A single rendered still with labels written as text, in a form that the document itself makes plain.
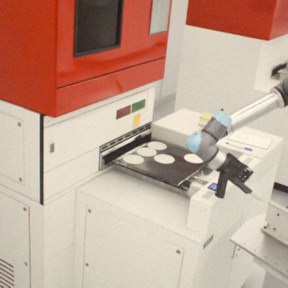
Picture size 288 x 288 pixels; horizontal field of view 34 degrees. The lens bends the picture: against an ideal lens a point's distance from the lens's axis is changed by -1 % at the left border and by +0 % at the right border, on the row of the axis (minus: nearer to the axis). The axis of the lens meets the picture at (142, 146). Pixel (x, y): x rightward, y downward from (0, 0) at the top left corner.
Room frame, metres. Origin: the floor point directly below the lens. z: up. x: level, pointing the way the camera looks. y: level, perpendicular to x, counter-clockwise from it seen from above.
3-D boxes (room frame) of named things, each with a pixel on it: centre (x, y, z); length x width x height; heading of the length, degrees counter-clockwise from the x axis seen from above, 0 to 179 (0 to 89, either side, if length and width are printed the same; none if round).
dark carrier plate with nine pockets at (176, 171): (2.06, -0.11, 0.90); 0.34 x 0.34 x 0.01; 59
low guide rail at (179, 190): (1.92, -0.10, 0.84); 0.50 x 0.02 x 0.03; 59
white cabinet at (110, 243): (2.07, -0.24, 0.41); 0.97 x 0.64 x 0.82; 149
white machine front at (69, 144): (2.01, 0.18, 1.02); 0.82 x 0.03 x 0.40; 149
